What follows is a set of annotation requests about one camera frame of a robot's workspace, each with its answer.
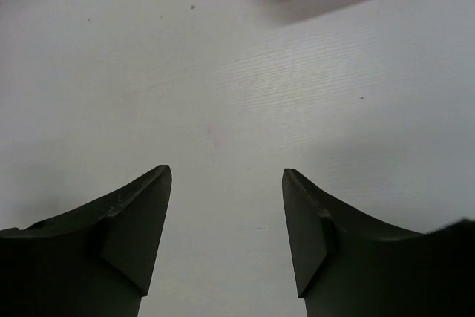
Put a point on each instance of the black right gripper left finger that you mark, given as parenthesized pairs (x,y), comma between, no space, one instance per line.
(95,260)

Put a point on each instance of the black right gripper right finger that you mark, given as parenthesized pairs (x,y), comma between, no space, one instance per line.
(348,263)

